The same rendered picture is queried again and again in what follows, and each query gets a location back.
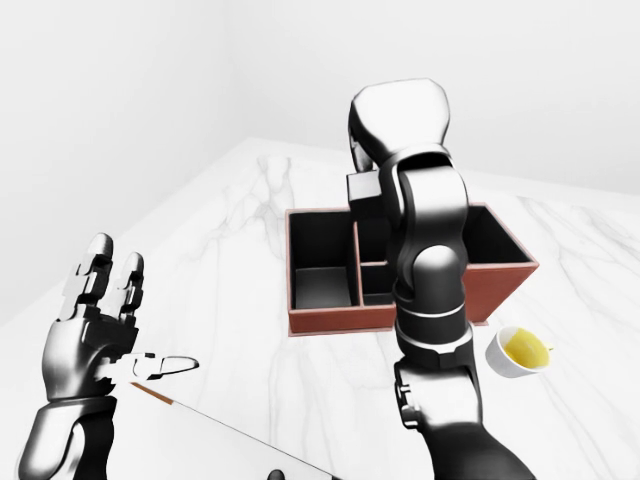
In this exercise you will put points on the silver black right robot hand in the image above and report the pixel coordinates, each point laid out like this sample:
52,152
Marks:
400,115

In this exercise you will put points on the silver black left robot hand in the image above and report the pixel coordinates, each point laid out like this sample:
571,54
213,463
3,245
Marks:
75,350

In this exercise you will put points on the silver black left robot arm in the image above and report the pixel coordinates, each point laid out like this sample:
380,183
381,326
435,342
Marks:
50,435

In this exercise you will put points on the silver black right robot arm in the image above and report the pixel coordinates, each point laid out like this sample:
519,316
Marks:
435,280

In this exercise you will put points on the red-brown desk caddy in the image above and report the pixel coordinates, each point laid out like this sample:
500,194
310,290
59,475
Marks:
325,320

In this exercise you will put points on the small dark round shape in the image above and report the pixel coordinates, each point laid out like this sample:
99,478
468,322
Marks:
276,475

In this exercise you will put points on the white mug with yellow inside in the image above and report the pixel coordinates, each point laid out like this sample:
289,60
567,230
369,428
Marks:
500,361

